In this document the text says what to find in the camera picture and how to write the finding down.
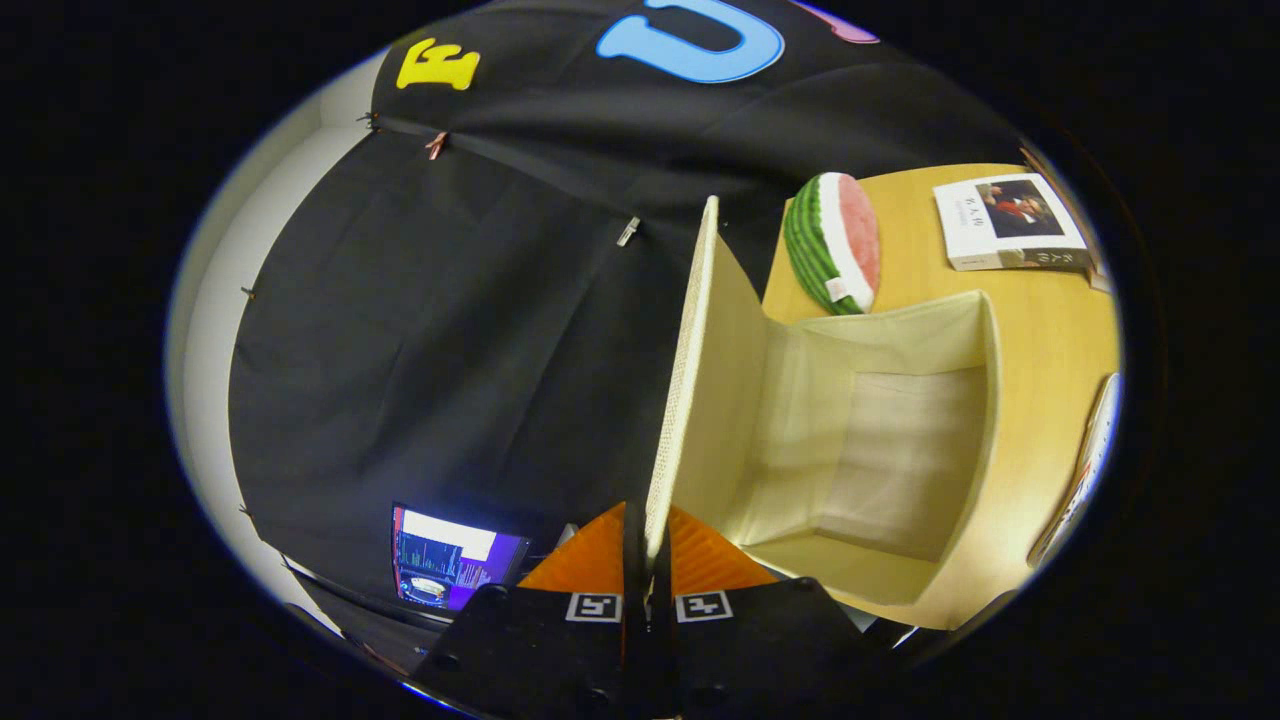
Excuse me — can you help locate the open laptop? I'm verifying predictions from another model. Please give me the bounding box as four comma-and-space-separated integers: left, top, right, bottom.
285, 503, 531, 651

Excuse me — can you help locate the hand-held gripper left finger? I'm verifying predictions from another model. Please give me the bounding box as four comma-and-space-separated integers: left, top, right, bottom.
410, 502, 647, 720

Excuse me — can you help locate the watermelon slice plush toy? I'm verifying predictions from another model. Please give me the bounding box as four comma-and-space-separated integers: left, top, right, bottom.
783, 172, 882, 316

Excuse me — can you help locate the white canvas shoe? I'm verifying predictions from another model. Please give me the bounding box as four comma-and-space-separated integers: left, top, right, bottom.
1027, 372, 1123, 569

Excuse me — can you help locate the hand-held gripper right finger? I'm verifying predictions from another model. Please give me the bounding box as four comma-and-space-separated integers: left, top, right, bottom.
650, 505, 901, 720

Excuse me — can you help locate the beige fabric storage box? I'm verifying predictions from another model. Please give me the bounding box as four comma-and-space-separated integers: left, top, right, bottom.
645, 196, 1001, 633

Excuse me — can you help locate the white portrait cover book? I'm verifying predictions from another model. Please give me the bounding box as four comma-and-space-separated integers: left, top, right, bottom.
933, 172, 1096, 272

